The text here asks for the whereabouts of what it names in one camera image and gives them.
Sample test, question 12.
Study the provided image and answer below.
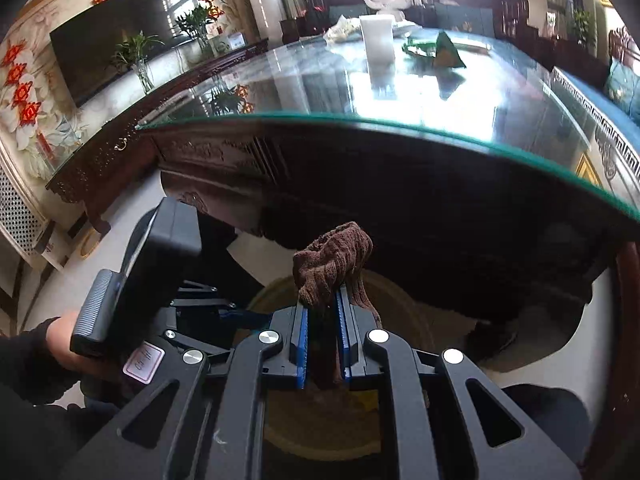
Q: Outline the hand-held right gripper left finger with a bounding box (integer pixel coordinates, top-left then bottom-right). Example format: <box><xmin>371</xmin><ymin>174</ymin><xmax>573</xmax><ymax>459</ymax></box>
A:
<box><xmin>57</xmin><ymin>302</ymin><xmax>308</xmax><ymax>480</ymax></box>

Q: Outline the person's left hand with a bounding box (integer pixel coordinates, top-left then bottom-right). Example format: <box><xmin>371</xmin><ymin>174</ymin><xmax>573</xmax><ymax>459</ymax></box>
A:
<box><xmin>47</xmin><ymin>310</ymin><xmax>126</xmax><ymax>387</ymax></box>

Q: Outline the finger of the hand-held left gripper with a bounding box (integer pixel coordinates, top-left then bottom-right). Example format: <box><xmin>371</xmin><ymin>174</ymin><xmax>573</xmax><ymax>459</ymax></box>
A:
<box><xmin>162</xmin><ymin>310</ymin><xmax>273</xmax><ymax>357</ymax></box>
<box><xmin>171</xmin><ymin>280</ymin><xmax>238</xmax><ymax>312</ymax></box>

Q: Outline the dark wooden side table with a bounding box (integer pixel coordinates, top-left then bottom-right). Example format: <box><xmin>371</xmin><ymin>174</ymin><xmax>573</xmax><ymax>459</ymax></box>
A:
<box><xmin>525</xmin><ymin>25</ymin><xmax>611</xmax><ymax>73</ymax></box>

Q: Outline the white and green box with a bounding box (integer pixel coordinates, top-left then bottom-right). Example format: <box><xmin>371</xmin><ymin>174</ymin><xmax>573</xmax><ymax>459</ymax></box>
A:
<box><xmin>207</xmin><ymin>32</ymin><xmax>248</xmax><ymax>58</ymax></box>

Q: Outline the wide teal embroidered chair cushion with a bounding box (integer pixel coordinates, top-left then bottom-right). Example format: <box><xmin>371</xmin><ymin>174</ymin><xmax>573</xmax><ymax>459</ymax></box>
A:
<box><xmin>434</xmin><ymin>2</ymin><xmax>493</xmax><ymax>33</ymax></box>

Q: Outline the person's left forearm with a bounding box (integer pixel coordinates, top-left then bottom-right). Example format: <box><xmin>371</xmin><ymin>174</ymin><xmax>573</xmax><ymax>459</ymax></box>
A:
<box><xmin>0</xmin><ymin>317</ymin><xmax>126</xmax><ymax>480</ymax></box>

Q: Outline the round trash bin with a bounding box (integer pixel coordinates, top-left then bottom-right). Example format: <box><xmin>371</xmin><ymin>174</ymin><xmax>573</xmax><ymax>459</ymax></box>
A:
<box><xmin>245</xmin><ymin>267</ymin><xmax>441</xmax><ymax>463</ymax></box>

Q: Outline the crumpled green wrapper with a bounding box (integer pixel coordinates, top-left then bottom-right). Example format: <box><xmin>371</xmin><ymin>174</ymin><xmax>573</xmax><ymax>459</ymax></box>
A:
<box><xmin>402</xmin><ymin>37</ymin><xmax>437</xmax><ymax>58</ymax></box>

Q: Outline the narrow dark carved wooden armchair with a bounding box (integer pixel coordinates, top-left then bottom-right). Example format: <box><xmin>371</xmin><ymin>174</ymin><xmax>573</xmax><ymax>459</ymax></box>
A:
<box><xmin>302</xmin><ymin>0</ymin><xmax>371</xmax><ymax>36</ymax></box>

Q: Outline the blue sofa seat cushion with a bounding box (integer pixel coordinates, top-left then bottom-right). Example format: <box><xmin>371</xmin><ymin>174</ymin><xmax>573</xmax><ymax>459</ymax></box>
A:
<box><xmin>552</xmin><ymin>67</ymin><xmax>640</xmax><ymax>196</ymax></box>

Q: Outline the bushy bamboo plant in vase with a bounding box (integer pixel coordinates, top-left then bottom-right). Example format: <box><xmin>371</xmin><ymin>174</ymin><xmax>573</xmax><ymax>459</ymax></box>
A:
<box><xmin>177</xmin><ymin>5</ymin><xmax>218</xmax><ymax>58</ymax></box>

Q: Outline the brown knitted sock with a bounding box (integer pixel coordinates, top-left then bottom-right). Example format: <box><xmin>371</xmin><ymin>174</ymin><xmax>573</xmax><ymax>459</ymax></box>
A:
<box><xmin>292</xmin><ymin>221</ymin><xmax>383</xmax><ymax>391</ymax></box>

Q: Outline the green pyramid-shaped wrapper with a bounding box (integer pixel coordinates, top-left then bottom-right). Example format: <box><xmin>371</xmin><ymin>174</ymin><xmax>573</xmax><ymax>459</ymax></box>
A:
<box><xmin>434</xmin><ymin>30</ymin><xmax>467</xmax><ymax>69</ymax></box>

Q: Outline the white lattice radiator cover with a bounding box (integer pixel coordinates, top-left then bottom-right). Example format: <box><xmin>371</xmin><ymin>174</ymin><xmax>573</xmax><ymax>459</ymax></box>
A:
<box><xmin>0</xmin><ymin>160</ymin><xmax>56</xmax><ymax>266</ymax></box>

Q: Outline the black flat television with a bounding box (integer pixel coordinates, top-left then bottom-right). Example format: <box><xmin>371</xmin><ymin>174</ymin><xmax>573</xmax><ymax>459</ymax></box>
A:
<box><xmin>49</xmin><ymin>0</ymin><xmax>208</xmax><ymax>108</ymax></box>

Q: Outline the green potted plant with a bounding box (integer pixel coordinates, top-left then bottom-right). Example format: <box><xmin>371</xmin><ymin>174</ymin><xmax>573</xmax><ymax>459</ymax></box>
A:
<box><xmin>570</xmin><ymin>7</ymin><xmax>598</xmax><ymax>51</ymax></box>

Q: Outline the wide dark carved wooden armchair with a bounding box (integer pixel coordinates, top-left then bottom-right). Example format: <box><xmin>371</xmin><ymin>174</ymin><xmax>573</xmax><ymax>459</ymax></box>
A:
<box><xmin>407</xmin><ymin>0</ymin><xmax>531</xmax><ymax>41</ymax></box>

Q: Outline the blue embroidered pillow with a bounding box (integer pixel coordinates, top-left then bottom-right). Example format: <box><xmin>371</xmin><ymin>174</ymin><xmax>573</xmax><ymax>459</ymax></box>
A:
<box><xmin>602</xmin><ymin>57</ymin><xmax>640</xmax><ymax>113</ymax></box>

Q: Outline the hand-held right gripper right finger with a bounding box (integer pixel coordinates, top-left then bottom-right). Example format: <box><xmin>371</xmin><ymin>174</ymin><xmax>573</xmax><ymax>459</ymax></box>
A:
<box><xmin>335</xmin><ymin>285</ymin><xmax>583</xmax><ymax>480</ymax></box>

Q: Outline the dark wooden television cabinet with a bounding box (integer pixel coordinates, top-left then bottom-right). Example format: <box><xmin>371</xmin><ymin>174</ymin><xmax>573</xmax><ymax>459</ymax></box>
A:
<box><xmin>45</xmin><ymin>37</ymin><xmax>271</xmax><ymax>236</ymax></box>

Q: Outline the crumpled white plastic bag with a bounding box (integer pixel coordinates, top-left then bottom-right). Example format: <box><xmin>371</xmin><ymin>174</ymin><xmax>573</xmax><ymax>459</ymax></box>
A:
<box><xmin>322</xmin><ymin>15</ymin><xmax>362</xmax><ymax>43</ymax></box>

